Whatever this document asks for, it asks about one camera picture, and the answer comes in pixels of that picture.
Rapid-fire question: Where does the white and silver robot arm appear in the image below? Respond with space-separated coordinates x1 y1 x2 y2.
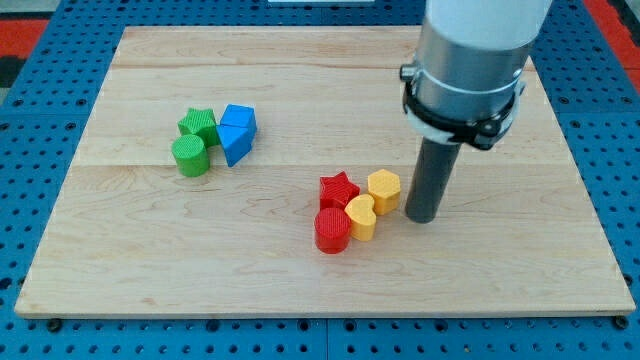
402 0 552 148

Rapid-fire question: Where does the red star block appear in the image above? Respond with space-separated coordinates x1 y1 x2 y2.
319 171 360 210

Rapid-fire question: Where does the yellow hexagon block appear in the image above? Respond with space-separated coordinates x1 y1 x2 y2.
367 169 401 215

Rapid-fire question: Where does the green star block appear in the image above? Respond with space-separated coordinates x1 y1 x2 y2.
177 108 220 148

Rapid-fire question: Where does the red cylinder block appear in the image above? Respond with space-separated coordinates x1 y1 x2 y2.
314 208 351 254

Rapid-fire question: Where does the yellow heart block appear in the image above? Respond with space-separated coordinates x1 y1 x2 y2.
345 194 377 242

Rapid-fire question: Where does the blue triangle block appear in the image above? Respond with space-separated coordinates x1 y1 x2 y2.
217 125 255 167

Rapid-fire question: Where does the wooden board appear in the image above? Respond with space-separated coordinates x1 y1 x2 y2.
15 26 636 319

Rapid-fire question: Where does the blue cube block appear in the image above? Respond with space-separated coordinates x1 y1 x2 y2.
220 104 257 136

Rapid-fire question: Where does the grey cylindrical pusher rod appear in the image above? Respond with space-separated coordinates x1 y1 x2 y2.
405 138 461 224

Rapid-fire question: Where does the green cylinder block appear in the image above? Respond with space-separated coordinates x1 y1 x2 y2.
171 134 210 177

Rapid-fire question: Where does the black clamp ring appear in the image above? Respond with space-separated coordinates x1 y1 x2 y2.
399 62 526 152

